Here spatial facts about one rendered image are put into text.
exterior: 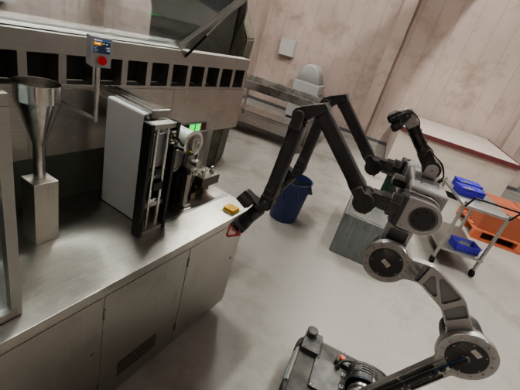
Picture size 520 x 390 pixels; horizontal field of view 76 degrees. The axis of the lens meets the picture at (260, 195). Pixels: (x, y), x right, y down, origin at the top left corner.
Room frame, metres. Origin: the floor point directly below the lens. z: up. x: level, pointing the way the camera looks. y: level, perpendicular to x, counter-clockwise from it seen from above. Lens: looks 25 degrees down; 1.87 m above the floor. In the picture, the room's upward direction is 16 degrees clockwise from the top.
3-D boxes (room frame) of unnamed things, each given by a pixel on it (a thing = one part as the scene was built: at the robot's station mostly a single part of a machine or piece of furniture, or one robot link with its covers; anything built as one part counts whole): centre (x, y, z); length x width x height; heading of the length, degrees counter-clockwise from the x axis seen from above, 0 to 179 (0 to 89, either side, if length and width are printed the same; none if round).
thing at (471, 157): (7.48, -3.52, 0.49); 2.60 x 2.11 x 0.98; 165
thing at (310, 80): (9.29, -0.43, 0.72); 0.73 x 0.65 x 1.43; 75
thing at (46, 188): (1.07, 0.82, 1.19); 0.14 x 0.14 x 0.57
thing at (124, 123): (1.44, 0.70, 1.17); 0.34 x 0.05 x 0.54; 65
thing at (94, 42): (1.19, 0.67, 1.66); 0.07 x 0.07 x 0.10; 50
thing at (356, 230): (3.51, -1.40, 0.49); 1.05 x 0.81 x 0.98; 165
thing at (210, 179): (1.91, 0.49, 1.00); 0.40 x 0.16 x 0.06; 65
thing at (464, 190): (3.82, -2.42, 0.47); 1.00 x 0.58 x 0.94; 168
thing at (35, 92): (1.07, 0.82, 1.50); 0.14 x 0.14 x 0.06
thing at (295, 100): (6.65, 0.43, 0.50); 1.94 x 0.74 x 1.00; 77
